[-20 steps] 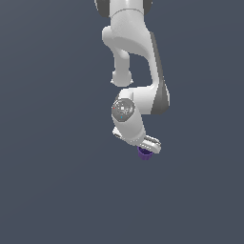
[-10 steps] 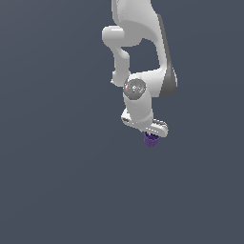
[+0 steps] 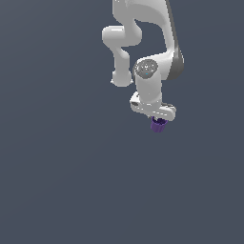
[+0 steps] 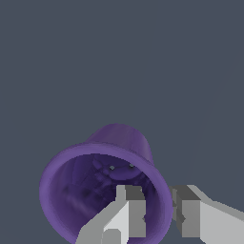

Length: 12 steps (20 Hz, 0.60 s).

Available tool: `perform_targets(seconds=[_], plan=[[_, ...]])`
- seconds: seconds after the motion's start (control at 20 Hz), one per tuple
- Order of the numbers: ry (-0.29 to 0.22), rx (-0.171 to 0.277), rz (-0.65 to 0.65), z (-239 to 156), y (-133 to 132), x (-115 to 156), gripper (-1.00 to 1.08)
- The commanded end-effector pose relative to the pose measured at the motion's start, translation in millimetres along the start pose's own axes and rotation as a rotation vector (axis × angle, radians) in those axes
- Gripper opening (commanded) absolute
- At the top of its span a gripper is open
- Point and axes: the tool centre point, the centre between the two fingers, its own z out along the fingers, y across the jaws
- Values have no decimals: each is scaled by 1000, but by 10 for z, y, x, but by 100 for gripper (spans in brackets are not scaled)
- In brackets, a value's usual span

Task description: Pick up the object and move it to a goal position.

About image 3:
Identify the purple ribbed cylinder object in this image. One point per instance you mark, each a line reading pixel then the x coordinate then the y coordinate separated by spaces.
pixel 157 126

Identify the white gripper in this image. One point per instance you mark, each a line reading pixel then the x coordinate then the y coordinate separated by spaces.
pixel 152 109

